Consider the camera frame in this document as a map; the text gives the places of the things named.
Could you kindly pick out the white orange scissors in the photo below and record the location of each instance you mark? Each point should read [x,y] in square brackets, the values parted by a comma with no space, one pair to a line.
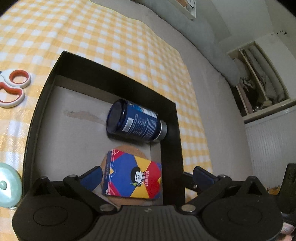
[11,87]

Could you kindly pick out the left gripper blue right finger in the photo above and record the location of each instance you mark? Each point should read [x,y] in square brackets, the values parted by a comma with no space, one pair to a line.
[203,179]

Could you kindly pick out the yellow white checkered cloth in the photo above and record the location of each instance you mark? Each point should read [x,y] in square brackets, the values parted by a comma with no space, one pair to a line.
[35,33]

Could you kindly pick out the round cork coaster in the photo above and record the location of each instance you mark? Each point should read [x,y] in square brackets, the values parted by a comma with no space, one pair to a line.
[124,152]

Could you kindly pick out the white tray with small items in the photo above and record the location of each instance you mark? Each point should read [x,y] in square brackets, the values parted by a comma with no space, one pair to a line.
[188,8]

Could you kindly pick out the colourful cartoon card box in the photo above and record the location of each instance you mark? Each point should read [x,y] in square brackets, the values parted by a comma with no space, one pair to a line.
[133,177]

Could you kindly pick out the white wooden shelf unit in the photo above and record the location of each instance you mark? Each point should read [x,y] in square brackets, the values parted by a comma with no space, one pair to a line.
[267,82]

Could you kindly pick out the mint green round tape measure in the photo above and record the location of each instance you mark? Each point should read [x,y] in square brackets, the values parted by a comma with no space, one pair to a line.
[11,186]

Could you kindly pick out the black cardboard box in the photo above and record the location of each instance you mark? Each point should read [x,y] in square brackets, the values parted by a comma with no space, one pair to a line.
[67,134]

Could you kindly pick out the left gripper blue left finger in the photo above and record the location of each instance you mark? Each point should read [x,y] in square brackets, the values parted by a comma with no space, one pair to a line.
[92,178]

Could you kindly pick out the blue supplement bottle silver cap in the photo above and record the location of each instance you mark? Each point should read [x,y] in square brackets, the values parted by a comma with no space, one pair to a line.
[132,121]

